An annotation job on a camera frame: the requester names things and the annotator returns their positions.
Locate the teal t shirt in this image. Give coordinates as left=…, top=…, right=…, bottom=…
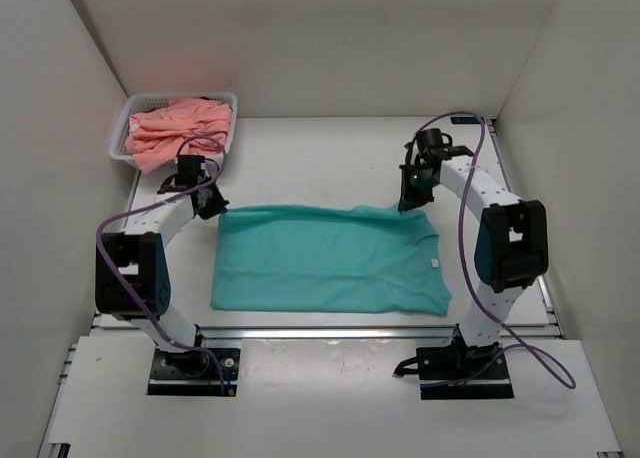
left=211, top=205, right=452, bottom=316

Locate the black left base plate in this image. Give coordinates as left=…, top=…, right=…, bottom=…
left=147, top=341, right=241, bottom=397

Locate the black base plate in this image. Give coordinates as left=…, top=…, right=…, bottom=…
left=393, top=345, right=515, bottom=401
left=147, top=341, right=241, bottom=397

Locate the white plastic basket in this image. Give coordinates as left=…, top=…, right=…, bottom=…
left=109, top=91, right=238, bottom=170

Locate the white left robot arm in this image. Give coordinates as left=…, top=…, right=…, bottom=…
left=95, top=155, right=228, bottom=377

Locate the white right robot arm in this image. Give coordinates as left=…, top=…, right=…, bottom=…
left=398, top=128, right=548, bottom=379

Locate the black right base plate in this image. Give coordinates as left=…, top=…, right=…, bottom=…
left=393, top=345, right=515, bottom=401

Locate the salmon pink t shirt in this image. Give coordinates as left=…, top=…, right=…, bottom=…
left=125, top=97, right=232, bottom=173

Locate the blue label sticker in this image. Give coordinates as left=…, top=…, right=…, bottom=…
left=450, top=116, right=485, bottom=125

